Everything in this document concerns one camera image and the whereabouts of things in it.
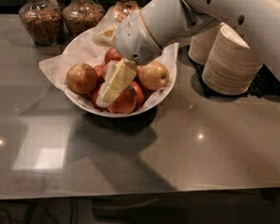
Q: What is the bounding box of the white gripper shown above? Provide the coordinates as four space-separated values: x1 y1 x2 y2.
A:
92 11 163 108

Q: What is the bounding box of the yellow-red apple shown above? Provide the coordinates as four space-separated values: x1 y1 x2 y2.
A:
65 63 100 95
138 61 170 91

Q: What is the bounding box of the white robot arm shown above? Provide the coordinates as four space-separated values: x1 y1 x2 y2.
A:
94 0 280 82

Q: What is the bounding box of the top red apple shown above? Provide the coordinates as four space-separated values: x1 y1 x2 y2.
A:
104 47 122 64

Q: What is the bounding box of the center red apple with sticker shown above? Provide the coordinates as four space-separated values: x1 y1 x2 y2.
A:
101 60 117 81

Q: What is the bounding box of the red apple with sticker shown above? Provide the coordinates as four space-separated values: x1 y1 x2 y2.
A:
108 85 137 114
101 60 117 81

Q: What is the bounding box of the red apple behind left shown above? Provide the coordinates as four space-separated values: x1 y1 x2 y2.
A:
94 64 104 76

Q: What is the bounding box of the red apple front right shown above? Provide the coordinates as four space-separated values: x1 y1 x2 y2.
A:
131 81 145 109

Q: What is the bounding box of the front left red apple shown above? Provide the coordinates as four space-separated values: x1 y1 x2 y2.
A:
90 84 108 112

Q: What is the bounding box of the front red apple with sticker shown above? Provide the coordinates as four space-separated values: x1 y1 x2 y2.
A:
108 85 137 114

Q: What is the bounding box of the white paper liner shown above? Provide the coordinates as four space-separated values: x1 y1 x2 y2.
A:
35 9 181 110

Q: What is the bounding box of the glass cereal jar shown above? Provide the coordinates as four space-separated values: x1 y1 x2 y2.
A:
19 0 65 47
63 0 105 38
108 0 140 22

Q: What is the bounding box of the leftmost glass cereal jar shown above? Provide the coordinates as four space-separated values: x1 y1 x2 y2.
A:
19 0 65 47

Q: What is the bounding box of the back stack of paper bowls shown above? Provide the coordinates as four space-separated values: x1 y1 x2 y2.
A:
188 23 223 65

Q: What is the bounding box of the stack of paper bowls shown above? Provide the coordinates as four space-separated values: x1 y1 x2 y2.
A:
202 24 263 96
188 23 223 65

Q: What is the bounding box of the front stack of paper bowls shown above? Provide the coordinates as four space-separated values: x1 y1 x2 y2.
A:
202 24 263 96

